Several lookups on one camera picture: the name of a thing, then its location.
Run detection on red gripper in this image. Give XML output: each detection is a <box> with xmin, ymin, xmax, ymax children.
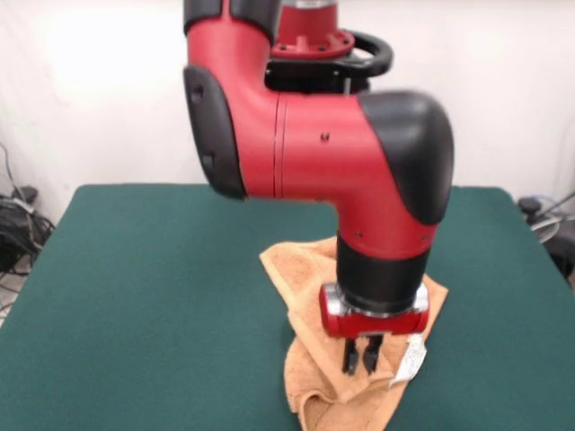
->
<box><xmin>318</xmin><ymin>283</ymin><xmax>431</xmax><ymax>376</ymax></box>

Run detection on tan terry towel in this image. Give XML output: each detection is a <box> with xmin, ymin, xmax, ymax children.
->
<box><xmin>259</xmin><ymin>237</ymin><xmax>450</xmax><ymax>431</ymax></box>

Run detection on dark green table cloth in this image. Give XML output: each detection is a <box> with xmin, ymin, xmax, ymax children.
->
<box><xmin>0</xmin><ymin>183</ymin><xmax>575</xmax><ymax>431</ymax></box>

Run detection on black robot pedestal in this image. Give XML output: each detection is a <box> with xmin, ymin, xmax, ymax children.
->
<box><xmin>263</xmin><ymin>29</ymin><xmax>395</xmax><ymax>98</ymax></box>

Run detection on black cable bundle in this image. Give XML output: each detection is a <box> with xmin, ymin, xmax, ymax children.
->
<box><xmin>0</xmin><ymin>184</ymin><xmax>56</xmax><ymax>276</ymax></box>

